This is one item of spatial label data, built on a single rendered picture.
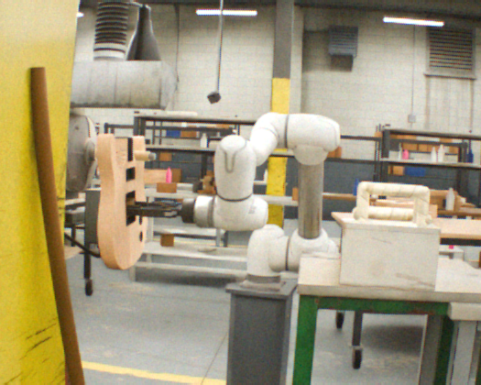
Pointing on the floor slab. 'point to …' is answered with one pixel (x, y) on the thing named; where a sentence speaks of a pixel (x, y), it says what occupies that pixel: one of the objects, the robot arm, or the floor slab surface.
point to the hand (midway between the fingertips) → (131, 207)
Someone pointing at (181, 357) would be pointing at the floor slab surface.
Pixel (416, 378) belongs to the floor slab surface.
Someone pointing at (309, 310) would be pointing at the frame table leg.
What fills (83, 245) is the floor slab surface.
